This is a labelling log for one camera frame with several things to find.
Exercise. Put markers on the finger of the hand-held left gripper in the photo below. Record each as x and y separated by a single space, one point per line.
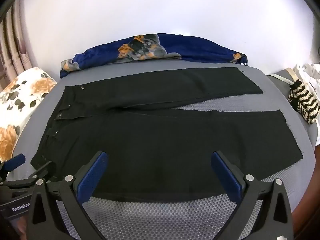
37 173
15 159

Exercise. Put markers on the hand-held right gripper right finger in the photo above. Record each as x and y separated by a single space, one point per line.
226 177

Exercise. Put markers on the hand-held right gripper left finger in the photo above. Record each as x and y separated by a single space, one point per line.
91 177

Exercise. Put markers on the black pants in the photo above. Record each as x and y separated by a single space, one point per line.
162 142

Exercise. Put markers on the white floral pillow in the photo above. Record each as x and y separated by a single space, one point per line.
22 97

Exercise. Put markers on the grey mesh mattress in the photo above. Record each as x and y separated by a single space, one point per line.
162 217

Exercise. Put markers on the black and cream striped knitted bag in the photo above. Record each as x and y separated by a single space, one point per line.
303 102

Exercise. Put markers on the pink curtain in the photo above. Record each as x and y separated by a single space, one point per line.
12 42

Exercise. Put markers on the white dotted cloth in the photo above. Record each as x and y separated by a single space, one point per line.
310 72

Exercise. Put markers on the blue floral blanket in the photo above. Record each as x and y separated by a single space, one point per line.
190 47

